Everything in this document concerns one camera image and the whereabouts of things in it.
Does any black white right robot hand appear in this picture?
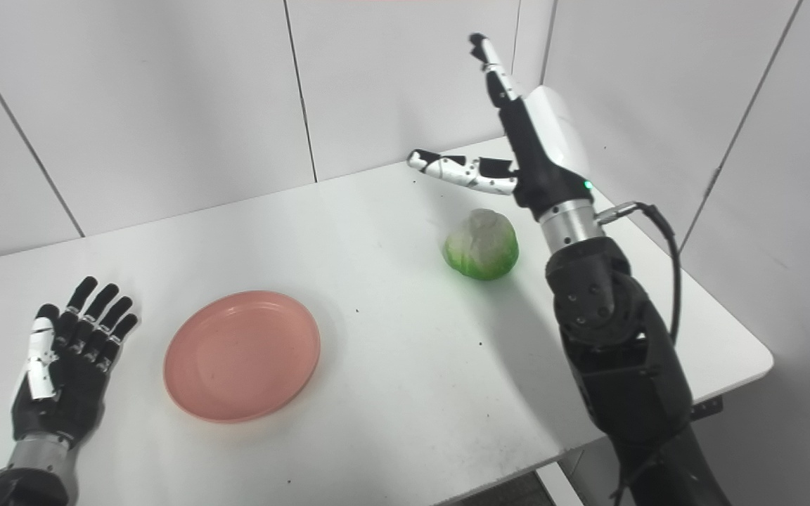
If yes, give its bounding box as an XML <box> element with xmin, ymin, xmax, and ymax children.
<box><xmin>407</xmin><ymin>32</ymin><xmax>596</xmax><ymax>221</ymax></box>

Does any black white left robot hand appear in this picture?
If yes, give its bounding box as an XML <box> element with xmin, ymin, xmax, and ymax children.
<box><xmin>11</xmin><ymin>276</ymin><xmax>141</xmax><ymax>449</ymax></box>

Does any green white toy cabbage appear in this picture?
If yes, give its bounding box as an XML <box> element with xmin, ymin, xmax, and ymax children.
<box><xmin>443</xmin><ymin>208</ymin><xmax>521</xmax><ymax>282</ymax></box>

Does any pink round plate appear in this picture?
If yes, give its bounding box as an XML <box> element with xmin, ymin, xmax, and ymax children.
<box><xmin>163</xmin><ymin>290</ymin><xmax>322</xmax><ymax>424</ymax></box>

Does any white table leg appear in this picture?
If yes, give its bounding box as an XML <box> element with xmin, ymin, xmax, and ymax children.
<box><xmin>537</xmin><ymin>458</ymin><xmax>587</xmax><ymax>506</ymax></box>

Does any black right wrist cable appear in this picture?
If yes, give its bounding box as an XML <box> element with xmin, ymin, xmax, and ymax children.
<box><xmin>596</xmin><ymin>201</ymin><xmax>683</xmax><ymax>346</ymax></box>

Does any black under-table bracket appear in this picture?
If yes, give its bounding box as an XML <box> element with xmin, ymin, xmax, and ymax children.
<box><xmin>690</xmin><ymin>396</ymin><xmax>724</xmax><ymax>424</ymax></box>

